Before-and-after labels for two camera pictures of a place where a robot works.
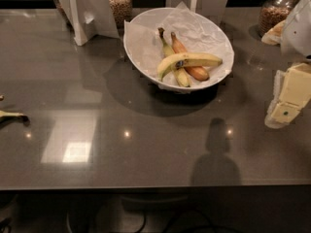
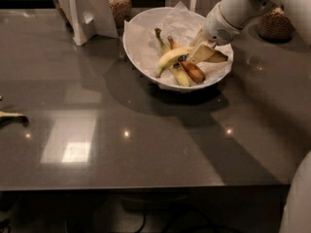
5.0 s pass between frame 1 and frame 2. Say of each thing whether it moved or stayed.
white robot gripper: moved
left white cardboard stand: stayed
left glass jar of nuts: stayed
